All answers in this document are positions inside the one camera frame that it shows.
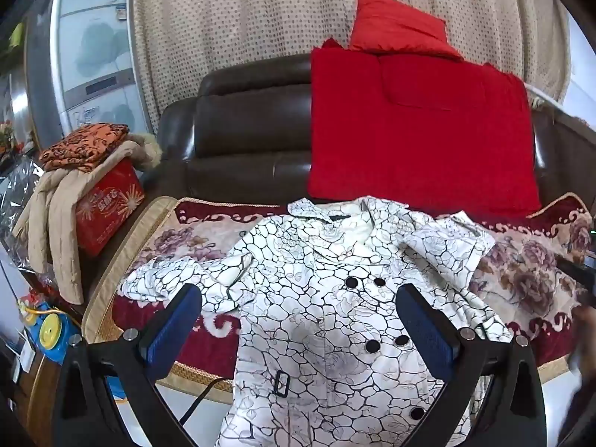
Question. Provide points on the wooden display cabinet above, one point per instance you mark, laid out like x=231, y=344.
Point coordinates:
x=18, y=84

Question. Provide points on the artificial flowers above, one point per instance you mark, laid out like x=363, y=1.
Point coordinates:
x=5, y=135

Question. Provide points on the clear plastic wrap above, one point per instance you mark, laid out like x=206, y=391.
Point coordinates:
x=18, y=186

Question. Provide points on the white rail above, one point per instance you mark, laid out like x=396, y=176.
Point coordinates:
x=545, y=93

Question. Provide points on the orange patterned cloth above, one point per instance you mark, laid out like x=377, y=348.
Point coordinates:
x=84, y=144

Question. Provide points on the large red cushion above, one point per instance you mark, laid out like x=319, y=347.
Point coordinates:
x=419, y=149

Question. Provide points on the blue yellow toy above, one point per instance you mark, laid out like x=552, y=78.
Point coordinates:
x=49, y=330

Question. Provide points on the person's right forearm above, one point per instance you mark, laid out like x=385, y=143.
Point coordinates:
x=584, y=405

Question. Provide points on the beige padded coat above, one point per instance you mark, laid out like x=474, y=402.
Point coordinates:
x=56, y=223

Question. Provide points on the standing air conditioner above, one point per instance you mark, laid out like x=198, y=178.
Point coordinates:
x=93, y=46

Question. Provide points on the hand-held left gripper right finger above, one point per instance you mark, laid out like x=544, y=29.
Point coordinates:
x=426, y=335

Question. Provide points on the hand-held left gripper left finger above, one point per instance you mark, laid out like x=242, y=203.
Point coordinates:
x=174, y=330

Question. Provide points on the red gift box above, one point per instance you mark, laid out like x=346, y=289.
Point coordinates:
x=107, y=209

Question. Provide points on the red pillow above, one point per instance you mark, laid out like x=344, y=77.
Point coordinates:
x=396, y=23

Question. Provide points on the beige dotted curtain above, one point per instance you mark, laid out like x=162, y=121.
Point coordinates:
x=233, y=18

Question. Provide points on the white crackle print coat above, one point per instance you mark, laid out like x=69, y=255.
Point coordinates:
x=316, y=288

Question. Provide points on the brown leather sofa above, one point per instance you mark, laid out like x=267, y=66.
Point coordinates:
x=242, y=125

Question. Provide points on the floral sofa cover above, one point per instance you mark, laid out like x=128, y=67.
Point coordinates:
x=526, y=279

